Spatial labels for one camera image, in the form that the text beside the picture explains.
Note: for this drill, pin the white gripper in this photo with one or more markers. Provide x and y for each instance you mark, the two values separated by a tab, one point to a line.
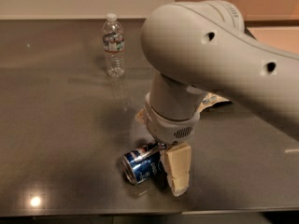
166	129

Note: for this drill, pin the blue pepsi can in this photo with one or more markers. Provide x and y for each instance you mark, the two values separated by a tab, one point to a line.
143	162

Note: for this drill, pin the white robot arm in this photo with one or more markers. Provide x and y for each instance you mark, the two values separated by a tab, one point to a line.
201	47

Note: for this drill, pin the brown white snack bag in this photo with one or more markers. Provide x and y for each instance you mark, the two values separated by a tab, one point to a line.
210	100

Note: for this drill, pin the clear plastic water bottle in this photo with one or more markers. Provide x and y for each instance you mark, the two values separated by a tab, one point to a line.
114	46

